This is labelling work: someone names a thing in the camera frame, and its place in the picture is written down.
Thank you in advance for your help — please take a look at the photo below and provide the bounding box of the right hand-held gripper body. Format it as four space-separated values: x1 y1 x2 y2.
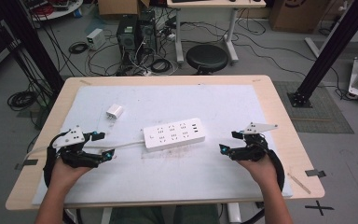
228 121 279 162

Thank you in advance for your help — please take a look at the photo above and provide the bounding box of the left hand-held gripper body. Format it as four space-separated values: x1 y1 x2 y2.
51 125 104 169

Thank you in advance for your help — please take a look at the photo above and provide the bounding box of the person's right hand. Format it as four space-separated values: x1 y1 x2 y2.
237 154 280 189

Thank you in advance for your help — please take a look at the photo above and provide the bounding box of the person's left hand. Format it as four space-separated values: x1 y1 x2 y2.
49 157 93 190

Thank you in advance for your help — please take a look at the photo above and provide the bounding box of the wooden table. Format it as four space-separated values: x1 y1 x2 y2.
5 74 326 212

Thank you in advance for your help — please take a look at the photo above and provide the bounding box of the white charger adapter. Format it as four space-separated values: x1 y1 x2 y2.
105 103 125 120

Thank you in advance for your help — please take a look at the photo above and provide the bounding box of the grey tape piece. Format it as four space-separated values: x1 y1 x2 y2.
304 169 327 178
14 159 39 171

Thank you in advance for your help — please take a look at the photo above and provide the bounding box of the white power strip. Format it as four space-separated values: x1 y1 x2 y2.
142 117 207 153

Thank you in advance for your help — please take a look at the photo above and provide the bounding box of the thin wooden stick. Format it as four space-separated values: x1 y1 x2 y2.
286 172 312 195

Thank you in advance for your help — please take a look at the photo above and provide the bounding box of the white foam mat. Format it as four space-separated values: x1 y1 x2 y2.
32 84 294 206

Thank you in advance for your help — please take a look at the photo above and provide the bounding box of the white table leg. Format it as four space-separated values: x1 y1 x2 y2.
100 207 114 224
226 202 242 224

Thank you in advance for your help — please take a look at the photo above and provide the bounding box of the person's left leg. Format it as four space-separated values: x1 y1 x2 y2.
108 204 166 224

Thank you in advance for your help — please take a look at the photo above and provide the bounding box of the person's leg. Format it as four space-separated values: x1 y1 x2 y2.
172 203 222 224
108 204 166 224

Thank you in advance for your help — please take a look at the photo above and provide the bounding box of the person's right leg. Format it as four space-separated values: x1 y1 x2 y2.
172 203 222 224

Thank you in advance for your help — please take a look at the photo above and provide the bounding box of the grey floor mat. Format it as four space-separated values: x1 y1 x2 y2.
272 80 355 135

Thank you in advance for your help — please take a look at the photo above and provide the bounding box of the black round stool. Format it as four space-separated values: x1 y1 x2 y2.
185 44 230 76

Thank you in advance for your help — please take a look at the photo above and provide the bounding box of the white power supply box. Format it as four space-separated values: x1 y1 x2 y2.
86 28 107 51

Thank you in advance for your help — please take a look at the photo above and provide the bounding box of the black computer tower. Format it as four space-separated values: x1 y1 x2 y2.
116 14 140 62
137 10 158 54

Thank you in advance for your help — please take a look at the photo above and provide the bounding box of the round white table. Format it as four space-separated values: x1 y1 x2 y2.
21 0 85 22

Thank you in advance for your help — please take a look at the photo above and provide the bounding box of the white desk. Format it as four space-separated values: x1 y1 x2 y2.
166 0 267 65

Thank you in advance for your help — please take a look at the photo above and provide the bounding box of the large cardboard box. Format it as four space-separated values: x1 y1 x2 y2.
268 0 333 35

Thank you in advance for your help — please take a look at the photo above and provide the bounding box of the white power strip cable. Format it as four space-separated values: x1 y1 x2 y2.
22 140 146 165

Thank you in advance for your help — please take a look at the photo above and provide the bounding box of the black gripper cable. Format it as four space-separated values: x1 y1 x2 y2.
262 134 286 192
42 132 71 189

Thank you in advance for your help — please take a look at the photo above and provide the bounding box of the black cable coil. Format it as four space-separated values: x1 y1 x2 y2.
149 58 172 75
67 41 90 55
7 90 39 112

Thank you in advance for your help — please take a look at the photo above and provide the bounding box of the black metal post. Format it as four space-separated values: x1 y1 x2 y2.
286 0 358 109
0 0 65 94

